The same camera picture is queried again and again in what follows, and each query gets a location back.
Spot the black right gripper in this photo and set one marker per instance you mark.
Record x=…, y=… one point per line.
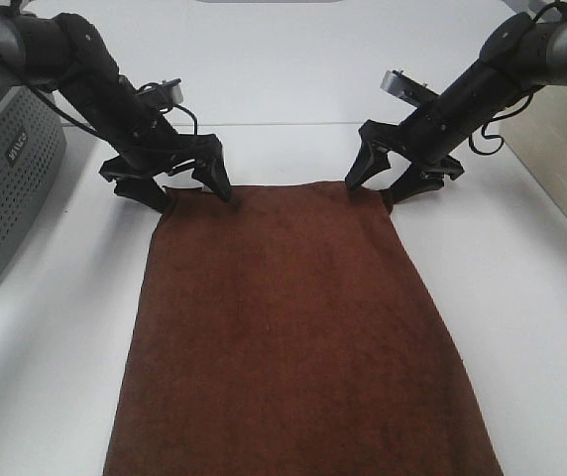
x=421, y=139

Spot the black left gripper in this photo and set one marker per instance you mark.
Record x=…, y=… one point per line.
x=157, y=148

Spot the brown towel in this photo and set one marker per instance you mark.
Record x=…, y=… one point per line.
x=288, y=333

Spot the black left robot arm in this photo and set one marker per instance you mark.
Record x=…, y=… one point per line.
x=67, y=54

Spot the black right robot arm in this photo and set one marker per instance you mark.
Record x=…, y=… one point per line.
x=523, y=55

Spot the beige fabric storage box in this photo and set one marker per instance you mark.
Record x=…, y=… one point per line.
x=538, y=137

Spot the grey perforated plastic basket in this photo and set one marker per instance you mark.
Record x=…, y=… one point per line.
x=32, y=146

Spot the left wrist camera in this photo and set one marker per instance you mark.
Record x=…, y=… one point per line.
x=163, y=94

